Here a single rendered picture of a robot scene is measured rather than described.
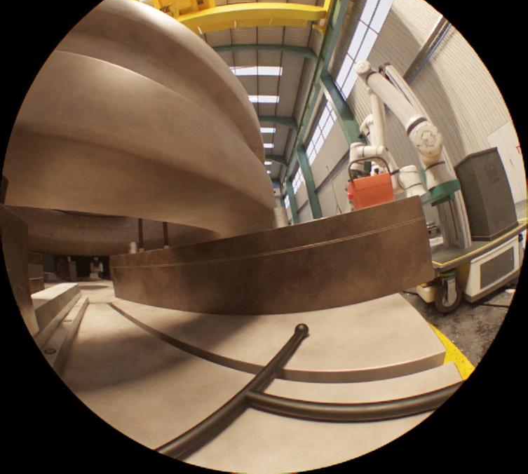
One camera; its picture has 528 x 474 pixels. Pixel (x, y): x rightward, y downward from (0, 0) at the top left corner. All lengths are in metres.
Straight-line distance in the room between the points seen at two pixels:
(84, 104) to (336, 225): 0.88
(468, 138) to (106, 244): 10.44
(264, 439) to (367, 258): 0.67
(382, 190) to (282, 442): 0.83
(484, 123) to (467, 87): 1.22
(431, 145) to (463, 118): 6.43
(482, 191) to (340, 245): 0.99
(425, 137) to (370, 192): 0.41
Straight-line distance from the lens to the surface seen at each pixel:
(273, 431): 0.35
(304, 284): 0.77
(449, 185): 1.12
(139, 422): 0.42
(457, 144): 7.45
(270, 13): 11.56
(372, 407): 0.32
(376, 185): 0.82
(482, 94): 7.23
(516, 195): 6.27
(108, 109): 0.51
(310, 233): 0.75
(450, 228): 1.56
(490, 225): 1.36
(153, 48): 1.03
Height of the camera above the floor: 0.60
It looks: 13 degrees up
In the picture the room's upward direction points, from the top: 9 degrees counter-clockwise
